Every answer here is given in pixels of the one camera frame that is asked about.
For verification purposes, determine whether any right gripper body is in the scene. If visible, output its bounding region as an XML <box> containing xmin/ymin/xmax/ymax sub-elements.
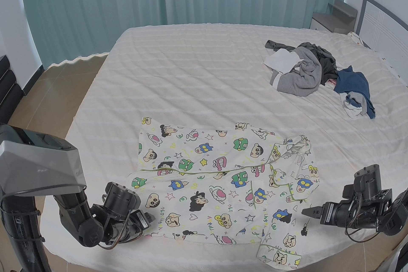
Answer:
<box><xmin>320</xmin><ymin>201</ymin><xmax>354</xmax><ymax>228</ymax></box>

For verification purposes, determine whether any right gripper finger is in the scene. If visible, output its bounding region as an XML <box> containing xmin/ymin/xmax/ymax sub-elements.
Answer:
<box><xmin>302</xmin><ymin>205</ymin><xmax>324</xmax><ymax>220</ymax></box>

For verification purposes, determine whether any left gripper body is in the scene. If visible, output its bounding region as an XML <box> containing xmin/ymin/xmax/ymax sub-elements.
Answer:
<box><xmin>124</xmin><ymin>209</ymin><xmax>153</xmax><ymax>239</ymax></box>

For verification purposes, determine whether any white printed pyjama top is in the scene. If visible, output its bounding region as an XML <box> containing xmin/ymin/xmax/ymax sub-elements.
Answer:
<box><xmin>126</xmin><ymin>116</ymin><xmax>321</xmax><ymax>271</ymax></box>

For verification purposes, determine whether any pile of clothes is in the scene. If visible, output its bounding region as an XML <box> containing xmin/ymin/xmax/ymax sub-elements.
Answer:
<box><xmin>263</xmin><ymin>40</ymin><xmax>339</xmax><ymax>97</ymax></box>

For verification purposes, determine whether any dark blue garment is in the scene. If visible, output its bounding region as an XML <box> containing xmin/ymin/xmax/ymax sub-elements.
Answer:
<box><xmin>333</xmin><ymin>65</ymin><xmax>376</xmax><ymax>120</ymax></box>

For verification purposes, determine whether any bed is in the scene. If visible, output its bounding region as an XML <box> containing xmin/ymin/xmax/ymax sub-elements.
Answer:
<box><xmin>40</xmin><ymin>0</ymin><xmax>408</xmax><ymax>272</ymax></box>

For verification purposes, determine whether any white printed pillow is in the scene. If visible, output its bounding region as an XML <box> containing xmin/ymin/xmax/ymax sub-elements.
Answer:
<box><xmin>347</xmin><ymin>31</ymin><xmax>372</xmax><ymax>49</ymax></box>

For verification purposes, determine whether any dark grey chest of drawers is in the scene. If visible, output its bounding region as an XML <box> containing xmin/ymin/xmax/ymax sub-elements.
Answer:
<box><xmin>0</xmin><ymin>55</ymin><xmax>23</xmax><ymax>126</ymax></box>

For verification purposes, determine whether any grey bedside table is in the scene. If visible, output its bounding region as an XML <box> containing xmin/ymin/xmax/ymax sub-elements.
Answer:
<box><xmin>311</xmin><ymin>0</ymin><xmax>358</xmax><ymax>34</ymax></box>

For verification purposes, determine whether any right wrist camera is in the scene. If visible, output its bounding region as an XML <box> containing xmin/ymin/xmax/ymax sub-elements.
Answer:
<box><xmin>342</xmin><ymin>183</ymin><xmax>359</xmax><ymax>204</ymax></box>

